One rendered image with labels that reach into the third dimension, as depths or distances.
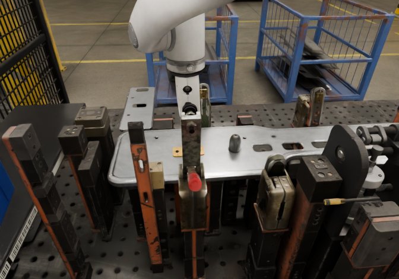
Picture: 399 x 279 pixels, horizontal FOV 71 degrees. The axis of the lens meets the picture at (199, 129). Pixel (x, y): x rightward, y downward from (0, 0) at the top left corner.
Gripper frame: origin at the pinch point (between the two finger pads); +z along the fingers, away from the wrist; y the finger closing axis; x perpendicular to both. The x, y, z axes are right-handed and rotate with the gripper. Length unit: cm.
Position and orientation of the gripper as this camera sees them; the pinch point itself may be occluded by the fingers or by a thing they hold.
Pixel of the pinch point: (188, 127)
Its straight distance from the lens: 70.0
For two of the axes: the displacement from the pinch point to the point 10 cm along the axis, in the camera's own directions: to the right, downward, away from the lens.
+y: -0.9, -5.5, 8.3
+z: 0.1, 8.3, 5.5
